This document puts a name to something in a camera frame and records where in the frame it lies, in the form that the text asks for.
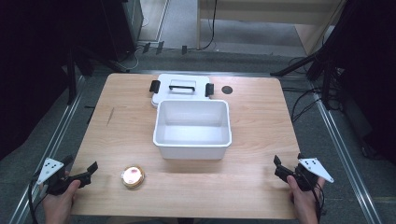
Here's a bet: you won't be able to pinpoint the black tripod stand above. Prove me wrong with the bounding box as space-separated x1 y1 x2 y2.
270 18 347 110

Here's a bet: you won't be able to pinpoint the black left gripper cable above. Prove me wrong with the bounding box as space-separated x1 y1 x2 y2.
27 175 49 224

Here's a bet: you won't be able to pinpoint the round gold-rimmed can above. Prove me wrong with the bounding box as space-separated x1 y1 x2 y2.
120 164 146 189

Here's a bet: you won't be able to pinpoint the black hanging cable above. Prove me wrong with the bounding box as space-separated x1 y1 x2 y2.
201 0 219 51

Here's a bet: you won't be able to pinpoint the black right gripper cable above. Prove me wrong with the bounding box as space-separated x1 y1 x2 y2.
309 178 327 222

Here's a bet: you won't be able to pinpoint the light wooden furniture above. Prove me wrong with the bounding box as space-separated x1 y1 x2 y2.
196 0 347 56

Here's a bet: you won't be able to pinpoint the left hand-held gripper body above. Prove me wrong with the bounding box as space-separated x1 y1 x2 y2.
36 158 92 197

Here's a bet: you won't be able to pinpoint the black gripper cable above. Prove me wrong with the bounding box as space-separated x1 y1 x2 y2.
27 175 49 224
309 178 327 222

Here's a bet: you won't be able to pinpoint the person's right hand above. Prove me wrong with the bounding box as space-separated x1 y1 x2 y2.
286 175 327 224

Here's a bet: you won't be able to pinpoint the white floor cable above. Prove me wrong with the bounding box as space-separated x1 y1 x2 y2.
124 46 140 71

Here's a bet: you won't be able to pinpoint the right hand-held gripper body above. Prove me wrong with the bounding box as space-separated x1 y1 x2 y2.
275 157 335 192

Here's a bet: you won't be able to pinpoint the person's left hand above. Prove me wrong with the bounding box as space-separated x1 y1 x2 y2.
41 179 82 224

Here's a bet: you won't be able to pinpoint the white plastic storage box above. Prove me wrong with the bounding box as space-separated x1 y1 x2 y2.
152 99 233 161

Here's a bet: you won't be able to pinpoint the white lid with black handle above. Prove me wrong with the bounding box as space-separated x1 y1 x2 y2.
148 73 216 109

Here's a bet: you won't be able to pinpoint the black metal stand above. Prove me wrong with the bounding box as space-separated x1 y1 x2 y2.
64 46 94 106

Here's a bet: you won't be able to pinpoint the black cabinet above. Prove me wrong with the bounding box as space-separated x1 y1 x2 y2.
101 0 145 63

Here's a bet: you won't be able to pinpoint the metal floor rail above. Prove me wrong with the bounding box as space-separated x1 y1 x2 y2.
7 74 87 224
309 81 384 224

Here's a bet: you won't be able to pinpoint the black floor cables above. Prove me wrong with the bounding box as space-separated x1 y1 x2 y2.
280 55 323 124

